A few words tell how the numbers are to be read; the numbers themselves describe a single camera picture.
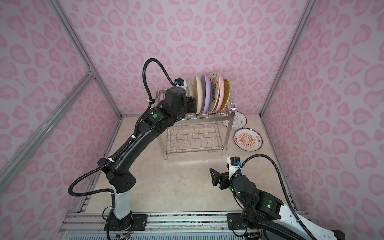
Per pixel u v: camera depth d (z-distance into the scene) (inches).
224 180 23.5
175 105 20.3
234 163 22.7
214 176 24.2
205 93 25.8
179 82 23.1
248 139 41.0
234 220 29.0
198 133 40.9
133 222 28.3
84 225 29.3
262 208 19.5
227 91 27.8
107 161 18.4
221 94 25.8
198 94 26.0
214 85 29.3
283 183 35.8
